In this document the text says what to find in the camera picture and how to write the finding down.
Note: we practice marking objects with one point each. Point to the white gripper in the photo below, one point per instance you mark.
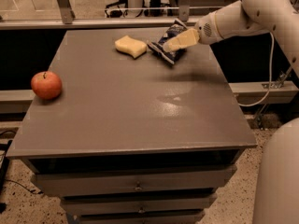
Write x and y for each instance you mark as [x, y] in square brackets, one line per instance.
[206, 31]

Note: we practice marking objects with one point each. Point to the blue kettle chip bag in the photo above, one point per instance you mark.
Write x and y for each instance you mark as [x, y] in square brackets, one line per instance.
[165, 48]

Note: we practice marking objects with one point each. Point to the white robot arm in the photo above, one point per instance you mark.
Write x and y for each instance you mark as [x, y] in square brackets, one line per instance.
[246, 18]

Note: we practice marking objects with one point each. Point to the yellow sponge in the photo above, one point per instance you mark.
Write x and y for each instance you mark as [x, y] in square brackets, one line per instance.
[131, 46]

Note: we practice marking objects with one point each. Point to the black office chair base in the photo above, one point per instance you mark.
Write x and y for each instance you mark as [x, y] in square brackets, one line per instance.
[116, 9]

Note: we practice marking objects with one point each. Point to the grey drawer cabinet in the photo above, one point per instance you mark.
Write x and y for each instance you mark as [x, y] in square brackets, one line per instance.
[118, 114]

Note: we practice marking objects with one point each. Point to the red apple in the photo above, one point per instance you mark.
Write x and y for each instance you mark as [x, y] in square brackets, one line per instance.
[46, 85]

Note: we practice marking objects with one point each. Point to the middle grey drawer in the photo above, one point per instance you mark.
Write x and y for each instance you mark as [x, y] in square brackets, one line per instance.
[144, 203]

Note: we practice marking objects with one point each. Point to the grey drawer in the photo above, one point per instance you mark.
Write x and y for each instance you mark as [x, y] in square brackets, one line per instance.
[85, 184]
[160, 217]
[144, 203]

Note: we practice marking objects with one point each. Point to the bottom grey drawer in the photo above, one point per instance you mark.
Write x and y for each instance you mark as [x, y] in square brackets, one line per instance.
[160, 217]

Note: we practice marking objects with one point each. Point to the top grey drawer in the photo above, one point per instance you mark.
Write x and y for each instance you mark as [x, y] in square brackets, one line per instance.
[85, 184]

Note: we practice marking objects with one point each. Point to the grey metal rail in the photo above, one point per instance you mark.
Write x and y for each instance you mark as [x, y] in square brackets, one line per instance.
[87, 24]

